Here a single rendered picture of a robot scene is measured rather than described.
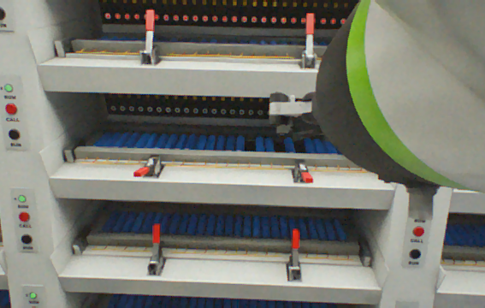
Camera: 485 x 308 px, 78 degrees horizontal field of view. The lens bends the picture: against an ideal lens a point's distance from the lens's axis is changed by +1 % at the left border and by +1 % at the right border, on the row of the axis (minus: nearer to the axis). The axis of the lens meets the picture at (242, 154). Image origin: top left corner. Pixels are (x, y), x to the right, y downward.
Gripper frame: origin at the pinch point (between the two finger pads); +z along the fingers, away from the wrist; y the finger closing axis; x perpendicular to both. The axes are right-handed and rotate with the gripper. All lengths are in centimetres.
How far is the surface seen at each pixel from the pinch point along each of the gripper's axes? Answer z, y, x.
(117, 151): 18.7, -32.9, -4.1
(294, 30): 26.3, 0.2, 22.7
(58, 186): 15.7, -42.0, -10.6
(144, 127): 28.5, -31.7, 1.5
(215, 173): 17.8, -14.2, -7.3
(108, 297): 35, -41, -39
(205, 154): 18.9, -16.4, -3.9
